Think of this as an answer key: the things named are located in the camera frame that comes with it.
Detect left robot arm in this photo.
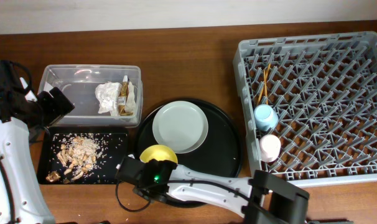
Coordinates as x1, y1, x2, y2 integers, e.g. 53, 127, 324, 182
0, 60, 74, 223

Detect yellow bowl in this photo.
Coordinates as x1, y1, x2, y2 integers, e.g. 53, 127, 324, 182
139, 144, 179, 164

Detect white tissue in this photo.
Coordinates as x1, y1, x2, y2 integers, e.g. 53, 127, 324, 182
95, 82, 136, 116

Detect black rectangular tray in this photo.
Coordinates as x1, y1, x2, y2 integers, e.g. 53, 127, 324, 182
37, 126, 128, 185

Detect peanut shell food scraps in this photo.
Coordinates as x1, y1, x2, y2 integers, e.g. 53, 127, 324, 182
45, 133, 108, 184

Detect clear plastic bin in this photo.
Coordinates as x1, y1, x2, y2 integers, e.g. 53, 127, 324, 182
38, 64, 143, 128

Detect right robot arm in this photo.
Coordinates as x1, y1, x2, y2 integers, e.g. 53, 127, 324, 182
116, 156, 309, 224

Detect wooden chopstick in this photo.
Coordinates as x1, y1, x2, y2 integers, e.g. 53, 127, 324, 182
263, 69, 268, 105
257, 63, 271, 105

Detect grey dishwasher rack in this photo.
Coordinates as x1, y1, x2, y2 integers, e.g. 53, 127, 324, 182
233, 31, 377, 187

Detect blue plastic cup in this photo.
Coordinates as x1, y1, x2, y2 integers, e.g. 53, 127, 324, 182
254, 104, 279, 131

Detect round black serving tray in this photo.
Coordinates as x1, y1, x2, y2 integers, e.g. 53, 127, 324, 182
132, 98, 243, 208

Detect gold snack wrapper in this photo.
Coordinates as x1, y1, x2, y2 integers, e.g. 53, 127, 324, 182
117, 75, 133, 116

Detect grey round plate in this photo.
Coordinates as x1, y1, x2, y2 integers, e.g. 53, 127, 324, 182
152, 101, 209, 154

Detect pink plastic cup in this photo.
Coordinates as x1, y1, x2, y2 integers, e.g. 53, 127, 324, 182
259, 134, 281, 162

